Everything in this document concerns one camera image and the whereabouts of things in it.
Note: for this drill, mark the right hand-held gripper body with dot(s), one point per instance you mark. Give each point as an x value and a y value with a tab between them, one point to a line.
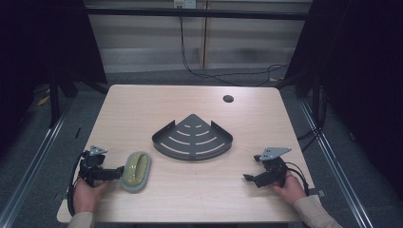
275	172

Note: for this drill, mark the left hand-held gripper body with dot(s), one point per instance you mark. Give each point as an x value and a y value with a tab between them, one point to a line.
92	172

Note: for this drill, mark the person's right hand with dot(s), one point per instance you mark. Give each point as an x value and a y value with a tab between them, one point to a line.
290	191

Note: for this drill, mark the person's left hand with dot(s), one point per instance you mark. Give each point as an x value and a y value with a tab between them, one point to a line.
87	196

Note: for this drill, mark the dark grey corner shelf rack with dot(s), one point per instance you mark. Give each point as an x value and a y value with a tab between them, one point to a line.
193	142

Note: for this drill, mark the black table grommet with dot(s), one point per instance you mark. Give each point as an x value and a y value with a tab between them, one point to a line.
228	98

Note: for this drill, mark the black metal stand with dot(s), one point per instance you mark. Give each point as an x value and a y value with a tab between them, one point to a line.
54	101

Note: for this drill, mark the yellow tape piece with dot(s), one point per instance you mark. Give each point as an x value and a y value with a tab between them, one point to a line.
43	100

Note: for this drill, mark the black curtain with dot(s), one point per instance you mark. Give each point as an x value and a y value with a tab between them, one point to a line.
358	79
44	41

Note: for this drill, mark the metal floor rail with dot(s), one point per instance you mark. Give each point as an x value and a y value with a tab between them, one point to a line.
34	164
335	164

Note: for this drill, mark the black horizontal frame bar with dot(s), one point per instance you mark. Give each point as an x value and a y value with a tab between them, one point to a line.
196	13

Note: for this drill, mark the white wall outlet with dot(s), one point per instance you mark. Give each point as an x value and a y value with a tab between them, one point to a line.
184	3

